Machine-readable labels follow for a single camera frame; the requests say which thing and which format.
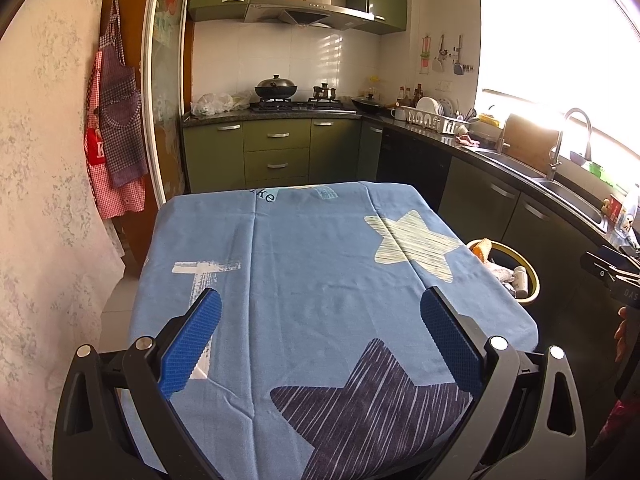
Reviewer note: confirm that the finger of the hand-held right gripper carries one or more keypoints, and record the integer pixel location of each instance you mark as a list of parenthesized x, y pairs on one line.
[(610, 272), (620, 255)]

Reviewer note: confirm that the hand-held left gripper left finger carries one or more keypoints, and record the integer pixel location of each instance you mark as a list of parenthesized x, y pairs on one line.
[(192, 345)]

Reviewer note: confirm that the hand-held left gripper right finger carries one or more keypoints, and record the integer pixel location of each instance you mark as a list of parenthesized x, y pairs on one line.
[(450, 345)]

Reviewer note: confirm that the black trash bin yellow rim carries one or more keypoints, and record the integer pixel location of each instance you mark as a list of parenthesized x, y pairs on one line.
[(530, 265)]

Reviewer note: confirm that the small white plastic bottle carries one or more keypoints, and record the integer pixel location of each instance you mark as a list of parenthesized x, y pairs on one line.
[(521, 280)]

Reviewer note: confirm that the yellow corn cob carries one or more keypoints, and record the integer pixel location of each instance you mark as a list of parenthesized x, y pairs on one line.
[(482, 249)]

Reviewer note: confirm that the person's right hand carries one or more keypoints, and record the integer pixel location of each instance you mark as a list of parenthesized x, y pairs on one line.
[(621, 332)]

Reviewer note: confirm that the clear plastic bottle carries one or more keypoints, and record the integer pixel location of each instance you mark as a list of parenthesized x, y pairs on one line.
[(631, 217)]

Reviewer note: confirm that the small red box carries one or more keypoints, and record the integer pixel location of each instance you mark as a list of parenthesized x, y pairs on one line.
[(618, 206)]

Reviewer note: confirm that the steel double sink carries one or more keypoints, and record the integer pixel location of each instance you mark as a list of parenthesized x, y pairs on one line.
[(575, 200)]

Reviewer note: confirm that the green plastic containers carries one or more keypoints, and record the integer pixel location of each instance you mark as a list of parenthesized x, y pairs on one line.
[(602, 172)]

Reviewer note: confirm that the person's pink patterned clothing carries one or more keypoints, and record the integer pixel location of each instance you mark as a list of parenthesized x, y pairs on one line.
[(622, 425)]

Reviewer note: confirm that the tall steel faucet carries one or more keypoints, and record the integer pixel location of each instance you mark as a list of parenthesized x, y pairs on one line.
[(555, 150)]

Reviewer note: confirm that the blue star-print tablecloth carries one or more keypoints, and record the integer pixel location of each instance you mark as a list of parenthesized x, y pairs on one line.
[(310, 270)]

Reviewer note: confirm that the wooden cutting board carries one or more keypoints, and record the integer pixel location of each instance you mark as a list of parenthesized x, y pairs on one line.
[(530, 142)]

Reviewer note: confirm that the small steel faucet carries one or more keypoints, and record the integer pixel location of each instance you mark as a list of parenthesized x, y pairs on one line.
[(500, 140)]

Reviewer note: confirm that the red checked apron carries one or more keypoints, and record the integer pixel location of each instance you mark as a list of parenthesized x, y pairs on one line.
[(112, 195)]

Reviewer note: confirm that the yellow sponge holder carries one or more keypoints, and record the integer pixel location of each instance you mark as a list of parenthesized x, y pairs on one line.
[(489, 121)]

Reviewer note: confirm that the pink dish cloth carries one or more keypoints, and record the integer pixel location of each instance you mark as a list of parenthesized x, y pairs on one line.
[(466, 141)]

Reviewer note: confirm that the black kitchen countertop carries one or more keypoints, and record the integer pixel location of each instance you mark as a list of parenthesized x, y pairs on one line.
[(425, 135)]

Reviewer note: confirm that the white dish rack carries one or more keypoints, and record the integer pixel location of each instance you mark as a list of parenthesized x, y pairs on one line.
[(440, 124)]

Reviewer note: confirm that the green kitchen base cabinets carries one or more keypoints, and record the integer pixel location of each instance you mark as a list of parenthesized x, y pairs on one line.
[(330, 150)]

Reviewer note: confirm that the white mug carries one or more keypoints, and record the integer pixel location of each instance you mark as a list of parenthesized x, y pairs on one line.
[(398, 113)]

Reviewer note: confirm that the stack of white plates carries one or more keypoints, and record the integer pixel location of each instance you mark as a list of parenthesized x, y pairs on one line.
[(430, 106)]

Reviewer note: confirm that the crumpled clear plastic bags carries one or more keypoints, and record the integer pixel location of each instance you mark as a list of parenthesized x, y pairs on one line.
[(217, 105)]

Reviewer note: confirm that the purple checked apron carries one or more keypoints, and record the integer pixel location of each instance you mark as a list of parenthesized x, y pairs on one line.
[(122, 110)]

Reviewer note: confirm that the hanging metal spatula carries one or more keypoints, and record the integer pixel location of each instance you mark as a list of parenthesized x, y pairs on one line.
[(458, 62)]

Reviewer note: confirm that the dark sauce bottle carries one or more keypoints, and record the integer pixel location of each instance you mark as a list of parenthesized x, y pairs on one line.
[(417, 95)]

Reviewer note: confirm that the black pan with lid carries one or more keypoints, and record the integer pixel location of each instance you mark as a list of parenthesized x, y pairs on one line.
[(370, 102)]

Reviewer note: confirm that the gas stove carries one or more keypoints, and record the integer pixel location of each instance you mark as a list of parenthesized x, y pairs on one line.
[(300, 106)]

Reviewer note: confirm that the hanging metal ladle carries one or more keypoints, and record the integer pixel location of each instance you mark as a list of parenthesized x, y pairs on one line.
[(440, 57)]

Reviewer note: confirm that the black wok with lid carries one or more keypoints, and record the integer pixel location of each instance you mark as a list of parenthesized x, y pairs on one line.
[(276, 89)]

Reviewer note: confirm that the steel range hood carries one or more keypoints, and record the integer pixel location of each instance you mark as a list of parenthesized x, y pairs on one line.
[(310, 12)]

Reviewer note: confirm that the white wall socket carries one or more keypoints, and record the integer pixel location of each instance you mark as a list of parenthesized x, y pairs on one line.
[(444, 85)]

